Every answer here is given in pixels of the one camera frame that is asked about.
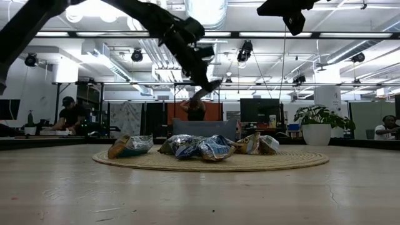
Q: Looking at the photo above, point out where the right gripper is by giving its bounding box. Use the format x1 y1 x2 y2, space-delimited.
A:
256 0 315 16

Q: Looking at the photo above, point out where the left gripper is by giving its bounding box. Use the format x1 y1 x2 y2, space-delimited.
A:
162 37 223 101

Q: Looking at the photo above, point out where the light blue granola bar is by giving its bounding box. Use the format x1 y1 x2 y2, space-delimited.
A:
197 134 236 162
157 134 204 160

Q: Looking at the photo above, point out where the tan white chip bag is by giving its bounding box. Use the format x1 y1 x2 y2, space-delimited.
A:
234 131 262 156

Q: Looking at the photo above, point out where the orange teal granola bar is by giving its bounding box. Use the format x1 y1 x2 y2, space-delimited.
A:
107 134 154 159

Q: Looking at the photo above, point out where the orange partition panel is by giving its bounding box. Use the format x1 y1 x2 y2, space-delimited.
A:
167 101 224 126

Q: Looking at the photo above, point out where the person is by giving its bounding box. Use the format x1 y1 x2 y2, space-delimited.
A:
374 114 400 141
179 93 208 122
51 96 88 136

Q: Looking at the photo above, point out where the grey plastic bin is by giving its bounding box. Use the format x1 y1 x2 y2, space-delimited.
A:
172 117 238 141

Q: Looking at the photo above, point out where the black partition panel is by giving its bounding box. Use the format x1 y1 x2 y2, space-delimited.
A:
145 102 168 137

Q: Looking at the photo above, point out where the grey patterned panel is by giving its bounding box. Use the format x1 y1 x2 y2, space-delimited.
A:
109 102 143 138

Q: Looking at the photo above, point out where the round woven straw placemat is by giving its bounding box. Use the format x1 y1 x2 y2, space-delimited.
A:
92 149 330 173

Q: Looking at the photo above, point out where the potted plant white pot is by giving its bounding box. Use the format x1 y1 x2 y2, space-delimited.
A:
293 104 356 146

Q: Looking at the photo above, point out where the grey partition panel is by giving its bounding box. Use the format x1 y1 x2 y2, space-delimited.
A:
349 101 396 140

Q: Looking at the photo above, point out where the black metal rig frame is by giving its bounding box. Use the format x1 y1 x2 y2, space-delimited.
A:
172 82 221 119
51 81 106 132

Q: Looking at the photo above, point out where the thin hanging cable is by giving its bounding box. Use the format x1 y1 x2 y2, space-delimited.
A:
279 26 287 101

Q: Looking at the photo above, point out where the silver ventilation duct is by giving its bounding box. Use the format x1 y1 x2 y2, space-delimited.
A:
184 0 229 98

